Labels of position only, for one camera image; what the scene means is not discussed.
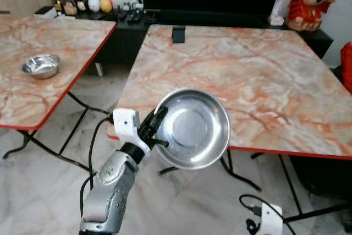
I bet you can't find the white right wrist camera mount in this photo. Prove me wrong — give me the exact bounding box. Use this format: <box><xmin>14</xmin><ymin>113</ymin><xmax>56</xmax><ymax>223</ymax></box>
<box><xmin>260</xmin><ymin>203</ymin><xmax>283</xmax><ymax>235</ymax></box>

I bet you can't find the steel bowl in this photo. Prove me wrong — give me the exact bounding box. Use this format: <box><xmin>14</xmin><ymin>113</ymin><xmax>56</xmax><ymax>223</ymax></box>
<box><xmin>20</xmin><ymin>53</ymin><xmax>62</xmax><ymax>80</ymax></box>

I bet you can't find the round steel plate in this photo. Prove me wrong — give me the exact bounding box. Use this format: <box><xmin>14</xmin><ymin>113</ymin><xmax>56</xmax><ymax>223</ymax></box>
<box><xmin>153</xmin><ymin>88</ymin><xmax>231</xmax><ymax>171</ymax></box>

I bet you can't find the red lid jar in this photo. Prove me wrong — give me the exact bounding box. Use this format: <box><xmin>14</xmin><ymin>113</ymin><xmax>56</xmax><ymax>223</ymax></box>
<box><xmin>59</xmin><ymin>0</ymin><xmax>78</xmax><ymax>17</ymax></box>

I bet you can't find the red Ganesha statue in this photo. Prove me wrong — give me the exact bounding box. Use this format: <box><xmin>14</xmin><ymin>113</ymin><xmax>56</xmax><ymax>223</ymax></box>
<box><xmin>286</xmin><ymin>0</ymin><xmax>338</xmax><ymax>32</ymax></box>

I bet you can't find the dark egg ornament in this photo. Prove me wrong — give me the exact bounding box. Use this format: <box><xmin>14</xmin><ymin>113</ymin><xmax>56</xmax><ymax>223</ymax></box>
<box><xmin>77</xmin><ymin>0</ymin><xmax>89</xmax><ymax>14</ymax></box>

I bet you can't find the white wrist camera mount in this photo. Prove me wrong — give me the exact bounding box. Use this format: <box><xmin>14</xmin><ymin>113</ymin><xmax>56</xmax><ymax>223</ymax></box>
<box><xmin>112</xmin><ymin>108</ymin><xmax>150</xmax><ymax>153</ymax></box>
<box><xmin>260</xmin><ymin>203</ymin><xmax>283</xmax><ymax>235</ymax></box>

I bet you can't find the marble pattern folding table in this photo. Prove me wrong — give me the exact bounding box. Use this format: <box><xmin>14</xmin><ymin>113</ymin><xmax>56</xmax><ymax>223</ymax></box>
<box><xmin>0</xmin><ymin>16</ymin><xmax>117</xmax><ymax>172</ymax></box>
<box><xmin>106</xmin><ymin>24</ymin><xmax>352</xmax><ymax>225</ymax></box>

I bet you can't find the black remote control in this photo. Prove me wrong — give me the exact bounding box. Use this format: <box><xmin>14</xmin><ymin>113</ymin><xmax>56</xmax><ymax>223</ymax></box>
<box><xmin>126</xmin><ymin>10</ymin><xmax>145</xmax><ymax>24</ymax></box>

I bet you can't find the white egg ornament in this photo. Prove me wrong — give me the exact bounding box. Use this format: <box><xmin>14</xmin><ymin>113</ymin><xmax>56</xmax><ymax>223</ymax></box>
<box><xmin>88</xmin><ymin>0</ymin><xmax>101</xmax><ymax>13</ymax></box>

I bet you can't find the small white box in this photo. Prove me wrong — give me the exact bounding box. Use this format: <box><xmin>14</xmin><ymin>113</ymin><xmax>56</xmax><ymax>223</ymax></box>
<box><xmin>269</xmin><ymin>15</ymin><xmax>285</xmax><ymax>26</ymax></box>

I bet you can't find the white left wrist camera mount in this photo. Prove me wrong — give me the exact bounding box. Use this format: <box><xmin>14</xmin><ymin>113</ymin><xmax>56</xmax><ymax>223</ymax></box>
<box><xmin>112</xmin><ymin>108</ymin><xmax>150</xmax><ymax>153</ymax></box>

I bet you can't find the red cushion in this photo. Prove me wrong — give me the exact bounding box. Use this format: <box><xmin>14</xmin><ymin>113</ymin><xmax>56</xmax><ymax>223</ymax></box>
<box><xmin>340</xmin><ymin>42</ymin><xmax>352</xmax><ymax>94</ymax></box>

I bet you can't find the yellow egg ornament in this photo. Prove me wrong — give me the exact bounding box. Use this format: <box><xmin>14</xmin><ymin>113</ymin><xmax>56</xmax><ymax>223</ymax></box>
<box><xmin>100</xmin><ymin>0</ymin><xmax>113</xmax><ymax>14</ymax></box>

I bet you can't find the small black box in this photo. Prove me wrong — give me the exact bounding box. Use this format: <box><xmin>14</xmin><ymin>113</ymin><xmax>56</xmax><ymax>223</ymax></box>
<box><xmin>172</xmin><ymin>26</ymin><xmax>186</xmax><ymax>44</ymax></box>

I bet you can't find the flat white box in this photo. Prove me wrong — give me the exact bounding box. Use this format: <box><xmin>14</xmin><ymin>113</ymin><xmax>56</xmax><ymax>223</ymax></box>
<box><xmin>34</xmin><ymin>6</ymin><xmax>60</xmax><ymax>19</ymax></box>

